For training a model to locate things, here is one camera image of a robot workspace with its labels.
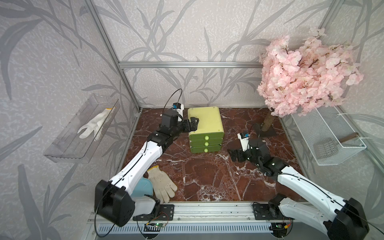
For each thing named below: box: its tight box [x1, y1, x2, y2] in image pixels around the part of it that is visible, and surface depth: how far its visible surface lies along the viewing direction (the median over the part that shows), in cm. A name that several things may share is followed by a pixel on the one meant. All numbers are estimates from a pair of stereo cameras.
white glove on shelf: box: [77, 107, 116, 141], surface depth 68 cm
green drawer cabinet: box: [187, 106, 225, 154], surface depth 88 cm
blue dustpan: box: [130, 177, 154, 197], surface depth 84 cm
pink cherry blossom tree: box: [257, 27, 364, 132], surface depth 65 cm
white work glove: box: [147, 165, 178, 204], surface depth 84 cm
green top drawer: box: [189, 132, 224, 141], surface depth 82 cm
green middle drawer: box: [190, 139, 223, 147], surface depth 88 cm
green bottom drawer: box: [190, 145, 222, 154], surface depth 93 cm
